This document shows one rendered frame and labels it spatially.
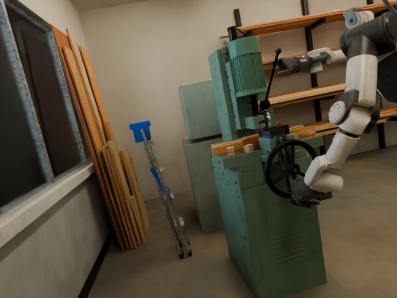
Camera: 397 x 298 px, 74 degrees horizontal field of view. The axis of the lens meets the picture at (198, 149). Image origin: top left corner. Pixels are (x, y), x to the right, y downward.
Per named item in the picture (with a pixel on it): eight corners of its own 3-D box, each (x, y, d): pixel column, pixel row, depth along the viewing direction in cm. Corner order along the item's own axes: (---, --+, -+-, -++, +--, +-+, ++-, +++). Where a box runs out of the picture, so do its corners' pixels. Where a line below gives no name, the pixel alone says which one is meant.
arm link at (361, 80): (388, 125, 82) (390, 59, 86) (349, 116, 80) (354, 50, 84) (361, 133, 93) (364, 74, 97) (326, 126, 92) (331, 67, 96)
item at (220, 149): (213, 155, 153) (212, 148, 152) (212, 154, 155) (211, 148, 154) (315, 131, 164) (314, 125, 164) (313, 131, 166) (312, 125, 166)
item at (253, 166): (241, 173, 141) (240, 165, 140) (228, 166, 161) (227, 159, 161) (307, 156, 148) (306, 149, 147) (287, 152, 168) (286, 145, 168)
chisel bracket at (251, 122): (255, 132, 152) (253, 117, 151) (246, 130, 166) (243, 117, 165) (267, 129, 153) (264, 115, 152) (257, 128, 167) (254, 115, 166)
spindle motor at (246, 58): (243, 96, 144) (233, 38, 140) (232, 99, 161) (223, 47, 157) (272, 91, 147) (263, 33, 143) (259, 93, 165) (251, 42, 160)
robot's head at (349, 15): (372, 21, 107) (364, 5, 108) (362, 22, 103) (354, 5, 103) (357, 31, 113) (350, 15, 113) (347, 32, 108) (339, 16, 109)
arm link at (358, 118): (354, 167, 92) (385, 116, 82) (326, 161, 91) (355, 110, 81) (340, 151, 101) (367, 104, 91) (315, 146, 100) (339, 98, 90)
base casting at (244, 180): (239, 190, 142) (236, 174, 141) (212, 169, 198) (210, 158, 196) (313, 171, 150) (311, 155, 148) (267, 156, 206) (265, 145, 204)
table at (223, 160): (229, 173, 130) (227, 161, 129) (213, 163, 159) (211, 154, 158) (336, 146, 140) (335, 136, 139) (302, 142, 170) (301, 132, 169)
